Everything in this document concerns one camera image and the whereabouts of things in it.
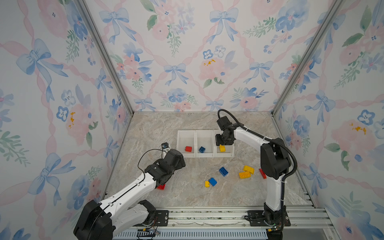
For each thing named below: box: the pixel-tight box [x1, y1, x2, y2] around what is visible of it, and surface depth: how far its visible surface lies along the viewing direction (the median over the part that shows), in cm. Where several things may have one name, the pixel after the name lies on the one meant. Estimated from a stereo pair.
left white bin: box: [176, 130, 196, 158], surface depth 102 cm
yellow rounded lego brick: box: [219, 144, 226, 152], surface depth 100 cm
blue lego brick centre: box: [219, 166, 229, 177], surface depth 90 cm
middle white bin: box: [195, 130, 215, 158], surface depth 101 cm
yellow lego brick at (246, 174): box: [238, 171, 251, 179], surface depth 90 cm
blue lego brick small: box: [208, 177, 218, 187], surface depth 87 cm
